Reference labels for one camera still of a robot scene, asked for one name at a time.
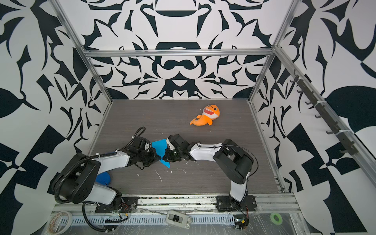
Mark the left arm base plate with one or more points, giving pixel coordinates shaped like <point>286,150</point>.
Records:
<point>121,205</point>

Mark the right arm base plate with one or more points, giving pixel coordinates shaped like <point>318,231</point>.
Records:
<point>228,204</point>

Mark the orange shark plush toy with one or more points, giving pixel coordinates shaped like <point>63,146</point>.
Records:
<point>209,114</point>

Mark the grey switch box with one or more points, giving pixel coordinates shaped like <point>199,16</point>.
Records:
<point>177,219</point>

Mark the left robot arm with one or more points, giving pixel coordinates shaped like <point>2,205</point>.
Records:
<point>77,181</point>

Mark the green tape roll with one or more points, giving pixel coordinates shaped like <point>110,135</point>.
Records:
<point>276,218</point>

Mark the blue square paper sheet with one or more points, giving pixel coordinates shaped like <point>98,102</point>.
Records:
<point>161,147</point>

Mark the blue round cloth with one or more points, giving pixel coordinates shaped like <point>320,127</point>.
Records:
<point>104,179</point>

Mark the white slotted cable duct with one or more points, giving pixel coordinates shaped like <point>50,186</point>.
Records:
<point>197,219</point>

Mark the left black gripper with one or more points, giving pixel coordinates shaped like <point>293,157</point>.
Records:
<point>154,157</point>

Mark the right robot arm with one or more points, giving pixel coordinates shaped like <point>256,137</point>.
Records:
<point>236,162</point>

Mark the small black electronics board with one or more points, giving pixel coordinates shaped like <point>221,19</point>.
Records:
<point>240,221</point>

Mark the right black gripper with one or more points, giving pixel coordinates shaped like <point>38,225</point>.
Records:
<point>169,158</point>

